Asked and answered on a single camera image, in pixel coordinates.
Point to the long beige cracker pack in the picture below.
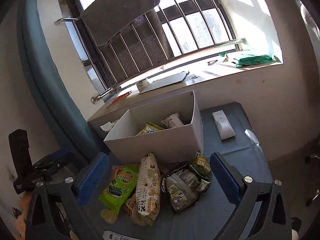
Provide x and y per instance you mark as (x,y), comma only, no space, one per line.
(148,191)

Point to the white cardboard box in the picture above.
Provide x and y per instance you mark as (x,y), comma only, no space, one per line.
(170,145)

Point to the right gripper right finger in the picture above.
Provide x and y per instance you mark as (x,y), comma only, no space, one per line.
(273,220)

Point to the Kuromi Lays chip bag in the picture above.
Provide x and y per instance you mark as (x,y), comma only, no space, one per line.
(129,207)

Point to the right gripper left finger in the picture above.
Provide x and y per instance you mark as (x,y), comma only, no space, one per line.
(55,210)

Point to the grey flat board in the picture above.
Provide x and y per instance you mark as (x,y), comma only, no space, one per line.
(164,82)

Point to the white remote control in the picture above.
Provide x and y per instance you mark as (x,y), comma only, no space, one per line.
(223,125)

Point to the steel window rail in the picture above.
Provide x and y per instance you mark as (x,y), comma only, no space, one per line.
(95,99)

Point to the green plastic bag on sill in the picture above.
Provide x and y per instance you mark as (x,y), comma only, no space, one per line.
(245,60)

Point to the green seaweed snack bag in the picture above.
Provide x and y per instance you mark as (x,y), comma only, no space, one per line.
(122,185)

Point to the grey hanging towel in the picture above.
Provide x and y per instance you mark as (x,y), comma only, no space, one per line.
(105,18)

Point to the yellow potato stick bag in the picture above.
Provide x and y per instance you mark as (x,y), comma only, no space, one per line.
(150,128)

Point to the grey silver snack bag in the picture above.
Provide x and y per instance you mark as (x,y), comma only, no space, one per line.
(184,186)

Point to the dark green pea snack bag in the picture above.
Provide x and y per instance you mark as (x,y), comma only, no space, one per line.
(200,164)

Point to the teal curtain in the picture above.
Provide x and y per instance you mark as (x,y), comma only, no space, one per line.
(62,115)

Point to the white rice cracker pack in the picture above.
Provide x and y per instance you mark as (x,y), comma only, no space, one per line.
(173,121)

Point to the orange beaded tool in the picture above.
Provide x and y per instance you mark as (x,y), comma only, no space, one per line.
(119,98)

